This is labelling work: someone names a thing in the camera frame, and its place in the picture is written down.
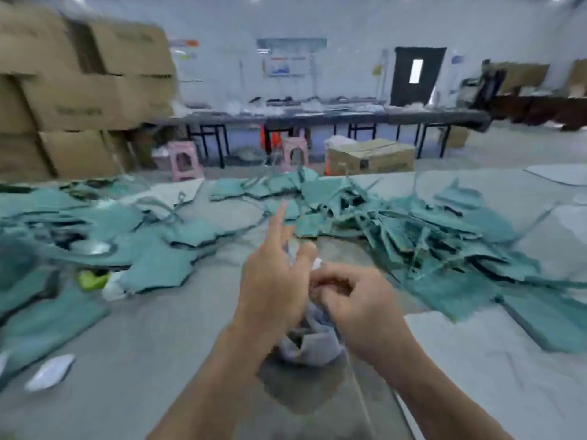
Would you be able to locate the person's right hand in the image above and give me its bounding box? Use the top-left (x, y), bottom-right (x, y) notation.
top-left (310, 263), bottom-right (414, 367)

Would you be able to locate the person's left hand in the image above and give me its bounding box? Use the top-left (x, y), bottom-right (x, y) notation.
top-left (234, 201), bottom-right (317, 358)

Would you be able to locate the grey-blue wiping cloth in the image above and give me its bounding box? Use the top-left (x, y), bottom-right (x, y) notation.
top-left (275, 302), bottom-right (348, 367)

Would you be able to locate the brown cardboard box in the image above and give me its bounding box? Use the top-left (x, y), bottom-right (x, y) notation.
top-left (325, 139), bottom-right (418, 177)

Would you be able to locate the pile of green plastic parts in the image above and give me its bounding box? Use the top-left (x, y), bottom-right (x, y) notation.
top-left (0, 169), bottom-right (587, 386)

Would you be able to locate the stack of brown cardboard boxes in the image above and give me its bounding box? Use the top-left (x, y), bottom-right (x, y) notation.
top-left (0, 2), bottom-right (180, 184)

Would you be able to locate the person's right forearm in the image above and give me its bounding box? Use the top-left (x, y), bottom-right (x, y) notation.
top-left (376, 339), bottom-right (515, 440)

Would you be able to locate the person's left forearm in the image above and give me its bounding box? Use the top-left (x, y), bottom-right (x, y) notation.
top-left (147, 329), bottom-right (276, 440)

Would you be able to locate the pink plastic stool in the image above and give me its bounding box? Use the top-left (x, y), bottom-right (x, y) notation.
top-left (167, 140), bottom-right (205, 182)
top-left (279, 135), bottom-right (310, 172)

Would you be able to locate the white paper sheet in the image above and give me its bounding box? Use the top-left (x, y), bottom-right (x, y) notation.
top-left (124, 177), bottom-right (207, 211)

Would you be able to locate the orange object under table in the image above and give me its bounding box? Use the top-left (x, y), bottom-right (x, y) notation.
top-left (259, 125), bottom-right (284, 154)

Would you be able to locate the white power adapter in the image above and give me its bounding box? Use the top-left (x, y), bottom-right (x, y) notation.
top-left (101, 272), bottom-right (130, 301)

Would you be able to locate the white foam sheet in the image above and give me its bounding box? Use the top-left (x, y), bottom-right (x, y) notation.
top-left (404, 302), bottom-right (587, 440)

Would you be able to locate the green and yellow gadget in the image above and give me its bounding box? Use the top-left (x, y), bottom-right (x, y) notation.
top-left (78, 268), bottom-right (111, 292)

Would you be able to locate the long grey work table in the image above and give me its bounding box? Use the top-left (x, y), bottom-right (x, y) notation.
top-left (151, 105), bottom-right (493, 166)

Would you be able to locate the heap of clear plastic bags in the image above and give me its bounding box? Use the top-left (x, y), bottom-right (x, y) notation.
top-left (172, 98), bottom-right (304, 118)

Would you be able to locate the white oval plastic piece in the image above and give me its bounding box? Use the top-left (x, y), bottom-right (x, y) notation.
top-left (24, 353), bottom-right (76, 393)

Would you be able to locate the dark door with window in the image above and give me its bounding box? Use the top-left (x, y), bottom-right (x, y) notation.
top-left (389, 46), bottom-right (448, 108)

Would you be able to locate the colourful wall poster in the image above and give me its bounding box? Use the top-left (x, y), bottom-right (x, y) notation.
top-left (264, 54), bottom-right (311, 79)

